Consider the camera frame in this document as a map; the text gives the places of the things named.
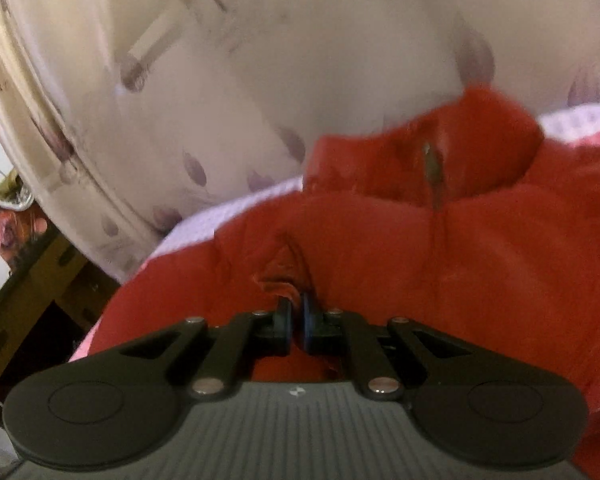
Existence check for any red puffer jacket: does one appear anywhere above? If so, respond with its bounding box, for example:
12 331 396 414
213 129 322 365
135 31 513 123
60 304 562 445
91 87 600 479

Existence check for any cluttered brown side shelf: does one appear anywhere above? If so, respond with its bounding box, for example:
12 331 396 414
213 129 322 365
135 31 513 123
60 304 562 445
0 170 119 423

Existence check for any pink checkered bedspread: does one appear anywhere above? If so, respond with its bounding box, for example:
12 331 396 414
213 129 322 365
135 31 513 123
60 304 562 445
76 104 600 366

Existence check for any beige leaf print curtain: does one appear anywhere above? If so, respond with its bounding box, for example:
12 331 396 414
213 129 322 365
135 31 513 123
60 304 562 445
0 0 600 281

